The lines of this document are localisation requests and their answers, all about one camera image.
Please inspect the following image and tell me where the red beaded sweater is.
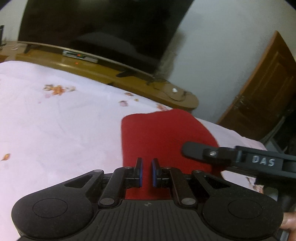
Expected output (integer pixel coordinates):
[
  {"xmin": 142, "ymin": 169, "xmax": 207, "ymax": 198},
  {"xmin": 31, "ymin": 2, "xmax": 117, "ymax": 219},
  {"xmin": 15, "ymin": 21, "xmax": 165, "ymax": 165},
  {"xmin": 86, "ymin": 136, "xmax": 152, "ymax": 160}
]
[{"xmin": 121, "ymin": 109, "xmax": 222, "ymax": 200}]

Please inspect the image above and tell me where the person right hand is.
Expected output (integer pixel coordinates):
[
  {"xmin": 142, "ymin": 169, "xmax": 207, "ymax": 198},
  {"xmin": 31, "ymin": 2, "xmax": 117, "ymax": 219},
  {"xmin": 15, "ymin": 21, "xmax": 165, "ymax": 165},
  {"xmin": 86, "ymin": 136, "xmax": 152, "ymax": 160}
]
[{"xmin": 280, "ymin": 212, "xmax": 296, "ymax": 232}]

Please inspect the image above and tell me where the brown wooden door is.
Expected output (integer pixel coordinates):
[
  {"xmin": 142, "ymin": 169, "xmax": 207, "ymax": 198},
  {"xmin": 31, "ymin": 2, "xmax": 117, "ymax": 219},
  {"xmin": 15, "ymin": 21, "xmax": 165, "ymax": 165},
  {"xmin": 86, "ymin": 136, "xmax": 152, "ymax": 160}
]
[{"xmin": 217, "ymin": 31, "xmax": 295, "ymax": 141}]

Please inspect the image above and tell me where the wooden tv stand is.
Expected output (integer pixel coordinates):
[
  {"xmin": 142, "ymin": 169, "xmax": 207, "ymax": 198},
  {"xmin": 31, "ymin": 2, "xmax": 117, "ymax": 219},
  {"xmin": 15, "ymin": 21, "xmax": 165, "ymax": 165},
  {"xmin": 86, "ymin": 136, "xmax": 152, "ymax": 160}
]
[{"xmin": 1, "ymin": 41, "xmax": 199, "ymax": 113}]

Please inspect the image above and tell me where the large black flat television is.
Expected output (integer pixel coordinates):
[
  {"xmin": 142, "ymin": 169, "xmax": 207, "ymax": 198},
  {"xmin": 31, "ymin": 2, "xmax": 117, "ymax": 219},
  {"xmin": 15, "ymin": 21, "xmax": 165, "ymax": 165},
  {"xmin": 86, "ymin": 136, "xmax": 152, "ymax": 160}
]
[{"xmin": 18, "ymin": 0, "xmax": 192, "ymax": 74}]

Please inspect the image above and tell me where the black cable on stand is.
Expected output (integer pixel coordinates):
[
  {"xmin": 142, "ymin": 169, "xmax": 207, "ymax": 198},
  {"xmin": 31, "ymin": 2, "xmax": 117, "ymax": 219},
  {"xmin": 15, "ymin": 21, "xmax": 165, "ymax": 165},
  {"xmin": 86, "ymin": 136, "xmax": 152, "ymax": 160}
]
[{"xmin": 147, "ymin": 77, "xmax": 194, "ymax": 103}]

